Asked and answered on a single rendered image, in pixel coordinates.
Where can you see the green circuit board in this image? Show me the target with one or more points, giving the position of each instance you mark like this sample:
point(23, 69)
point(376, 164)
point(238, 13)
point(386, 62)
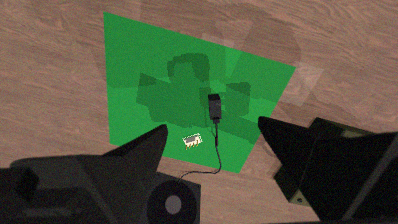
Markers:
point(158, 76)

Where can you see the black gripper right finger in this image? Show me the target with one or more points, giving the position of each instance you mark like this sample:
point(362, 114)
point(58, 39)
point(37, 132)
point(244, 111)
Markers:
point(334, 173)

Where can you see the black cable with plug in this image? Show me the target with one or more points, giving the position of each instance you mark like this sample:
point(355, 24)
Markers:
point(215, 115)

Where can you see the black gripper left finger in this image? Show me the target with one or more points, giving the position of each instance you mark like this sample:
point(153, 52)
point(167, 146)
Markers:
point(119, 181)

